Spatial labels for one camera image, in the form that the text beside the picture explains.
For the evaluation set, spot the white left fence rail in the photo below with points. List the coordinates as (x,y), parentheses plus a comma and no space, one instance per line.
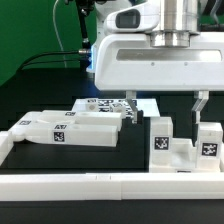
(6,144)

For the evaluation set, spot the white fence rail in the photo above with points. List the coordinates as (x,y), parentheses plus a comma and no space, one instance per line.
(129,186)
(6,144)

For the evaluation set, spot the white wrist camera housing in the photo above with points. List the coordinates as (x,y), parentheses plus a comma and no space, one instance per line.
(139,18)

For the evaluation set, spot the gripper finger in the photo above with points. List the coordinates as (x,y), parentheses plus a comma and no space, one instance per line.
(201,98)
(132,106)

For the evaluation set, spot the white flat back plate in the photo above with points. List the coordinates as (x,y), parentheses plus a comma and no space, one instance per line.
(147,106)

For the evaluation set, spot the white chair seat piece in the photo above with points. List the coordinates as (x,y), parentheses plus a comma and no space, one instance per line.
(184,158)

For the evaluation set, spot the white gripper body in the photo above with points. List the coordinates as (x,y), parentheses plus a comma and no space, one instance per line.
(127,62)

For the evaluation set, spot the white front fence rail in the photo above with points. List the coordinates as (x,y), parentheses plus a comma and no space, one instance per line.
(129,186)

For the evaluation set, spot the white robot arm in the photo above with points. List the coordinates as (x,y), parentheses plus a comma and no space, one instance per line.
(158,46)

